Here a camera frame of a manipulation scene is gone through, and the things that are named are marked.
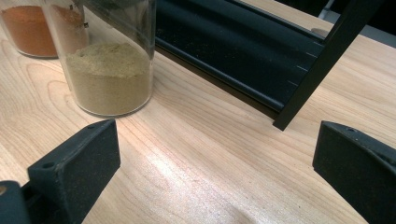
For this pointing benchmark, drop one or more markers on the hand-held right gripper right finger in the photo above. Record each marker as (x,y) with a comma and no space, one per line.
(355,168)

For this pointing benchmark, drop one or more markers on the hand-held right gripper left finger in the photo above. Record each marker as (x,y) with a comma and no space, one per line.
(77,168)

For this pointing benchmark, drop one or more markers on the glass jar with orange powder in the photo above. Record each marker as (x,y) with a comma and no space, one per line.
(28,28)

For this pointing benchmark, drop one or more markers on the black metal shelf rack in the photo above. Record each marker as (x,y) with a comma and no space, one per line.
(236,53)

